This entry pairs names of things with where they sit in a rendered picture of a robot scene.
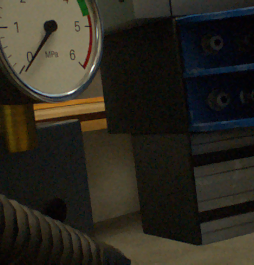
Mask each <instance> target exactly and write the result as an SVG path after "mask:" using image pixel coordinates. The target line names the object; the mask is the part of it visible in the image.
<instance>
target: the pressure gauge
mask: <svg viewBox="0 0 254 265"><path fill-rule="evenodd" d="M48 20H55V21H56V22H57V31H55V32H52V33H51V35H50V36H49V38H48V39H47V41H46V42H45V44H44V46H43V47H42V49H41V50H40V52H39V54H38V55H37V57H36V58H35V60H34V61H33V62H32V64H31V65H30V67H29V68H28V70H27V72H25V70H26V69H27V66H28V64H29V62H30V61H31V59H32V58H33V56H34V54H35V52H36V51H37V49H38V47H39V46H40V44H41V42H42V39H43V37H44V36H45V34H46V31H45V30H44V28H43V24H44V22H45V21H48ZM103 51H104V24H103V20H102V15H101V10H100V7H99V4H98V1H97V0H0V130H1V131H3V133H4V138H5V146H6V151H8V153H16V152H22V151H29V150H35V149H37V147H38V146H39V145H38V136H37V127H36V119H35V114H34V105H33V104H42V103H48V104H58V103H62V102H67V101H70V100H72V99H73V98H75V97H77V96H79V95H80V94H81V93H82V92H84V91H85V90H86V89H87V88H88V86H89V85H90V83H91V82H92V80H93V79H94V77H95V76H96V74H97V71H98V69H99V66H100V64H101V60H102V56H103Z"/></svg>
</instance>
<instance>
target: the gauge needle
mask: <svg viewBox="0 0 254 265"><path fill-rule="evenodd" d="M43 28H44V30H45V31H46V34H45V36H44V37H43V39H42V42H41V44H40V46H39V47H38V49H37V51H36V52H35V54H34V56H33V58H32V59H31V61H30V62H29V64H28V66H27V69H26V70H25V72H27V70H28V68H29V67H30V65H31V64H32V62H33V61H34V60H35V58H36V57H37V55H38V54H39V52H40V50H41V49H42V47H43V46H44V44H45V42H46V41H47V39H48V38H49V36H50V35H51V33H52V32H55V31H57V22H56V21H55V20H48V21H45V22H44V24H43Z"/></svg>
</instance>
